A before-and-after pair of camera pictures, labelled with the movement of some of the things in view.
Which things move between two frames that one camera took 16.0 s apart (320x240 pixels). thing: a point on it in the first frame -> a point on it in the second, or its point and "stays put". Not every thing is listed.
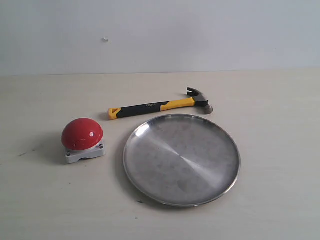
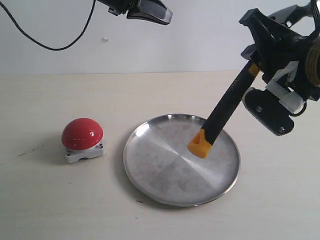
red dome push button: [82, 138] stays put
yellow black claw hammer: [199, 100] -> [202, 143]
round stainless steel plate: [181, 160] stays put
